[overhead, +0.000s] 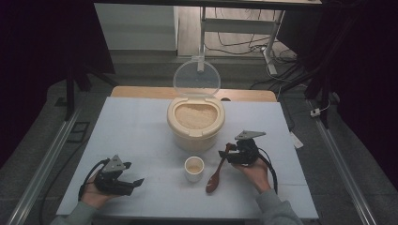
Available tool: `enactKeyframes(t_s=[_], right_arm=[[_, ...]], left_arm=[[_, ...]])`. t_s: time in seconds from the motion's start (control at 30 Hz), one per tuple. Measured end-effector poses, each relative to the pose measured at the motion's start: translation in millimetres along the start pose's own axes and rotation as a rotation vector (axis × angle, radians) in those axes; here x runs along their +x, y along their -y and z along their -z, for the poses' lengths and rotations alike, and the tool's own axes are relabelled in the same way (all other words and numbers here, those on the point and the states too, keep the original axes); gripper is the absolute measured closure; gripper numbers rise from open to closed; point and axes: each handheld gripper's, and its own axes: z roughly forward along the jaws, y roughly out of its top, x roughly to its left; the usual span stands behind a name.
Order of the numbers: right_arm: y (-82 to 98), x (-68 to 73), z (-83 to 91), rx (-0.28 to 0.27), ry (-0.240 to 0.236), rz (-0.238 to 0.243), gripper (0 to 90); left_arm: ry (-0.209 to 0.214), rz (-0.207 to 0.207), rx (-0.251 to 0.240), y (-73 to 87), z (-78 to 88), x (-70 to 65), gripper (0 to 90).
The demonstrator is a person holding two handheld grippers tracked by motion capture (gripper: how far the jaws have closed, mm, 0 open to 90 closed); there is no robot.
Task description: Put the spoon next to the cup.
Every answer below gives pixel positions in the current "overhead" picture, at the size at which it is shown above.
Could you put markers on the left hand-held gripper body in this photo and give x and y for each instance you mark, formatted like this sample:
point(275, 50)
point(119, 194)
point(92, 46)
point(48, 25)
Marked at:
point(111, 184)

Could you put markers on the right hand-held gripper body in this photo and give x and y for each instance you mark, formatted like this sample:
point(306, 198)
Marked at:
point(247, 153)

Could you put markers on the brown wooden spoon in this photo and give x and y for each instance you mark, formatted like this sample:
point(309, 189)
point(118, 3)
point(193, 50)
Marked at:
point(214, 184)

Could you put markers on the cream plastic rice container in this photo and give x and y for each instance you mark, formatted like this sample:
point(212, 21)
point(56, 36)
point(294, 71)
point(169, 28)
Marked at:
point(194, 140)

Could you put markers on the white cup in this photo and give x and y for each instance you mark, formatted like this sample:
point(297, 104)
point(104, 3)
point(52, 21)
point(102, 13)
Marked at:
point(194, 177)

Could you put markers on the rice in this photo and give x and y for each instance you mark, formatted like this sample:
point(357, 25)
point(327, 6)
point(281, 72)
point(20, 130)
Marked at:
point(196, 116)

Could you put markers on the person's left hand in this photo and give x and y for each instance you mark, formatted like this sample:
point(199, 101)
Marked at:
point(92, 197)

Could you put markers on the person's right hand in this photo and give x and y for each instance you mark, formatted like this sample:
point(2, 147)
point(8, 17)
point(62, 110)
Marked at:
point(258, 175)

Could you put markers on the white table cover sheet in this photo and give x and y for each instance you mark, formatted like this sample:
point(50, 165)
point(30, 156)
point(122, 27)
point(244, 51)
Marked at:
point(131, 131)

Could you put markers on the white paper tag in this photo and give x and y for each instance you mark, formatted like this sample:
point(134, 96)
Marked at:
point(296, 140)

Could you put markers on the wooden table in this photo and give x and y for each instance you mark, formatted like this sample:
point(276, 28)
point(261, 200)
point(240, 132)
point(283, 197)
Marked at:
point(140, 92)

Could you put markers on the clear round container lid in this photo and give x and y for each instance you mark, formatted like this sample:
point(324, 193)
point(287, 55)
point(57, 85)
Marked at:
point(197, 78)

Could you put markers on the small white box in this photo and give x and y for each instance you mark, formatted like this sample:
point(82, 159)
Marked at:
point(314, 112)

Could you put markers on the black metal stand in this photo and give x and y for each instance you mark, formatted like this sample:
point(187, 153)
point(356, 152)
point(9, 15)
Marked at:
point(70, 93)
point(324, 81)

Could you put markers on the black floor frame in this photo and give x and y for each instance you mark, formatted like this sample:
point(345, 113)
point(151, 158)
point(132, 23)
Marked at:
point(72, 134)

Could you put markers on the aluminium rail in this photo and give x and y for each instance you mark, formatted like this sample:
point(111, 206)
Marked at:
point(40, 168)
point(341, 162)

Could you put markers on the white metal desk frame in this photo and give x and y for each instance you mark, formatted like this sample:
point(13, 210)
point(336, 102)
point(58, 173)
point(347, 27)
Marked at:
point(237, 25)

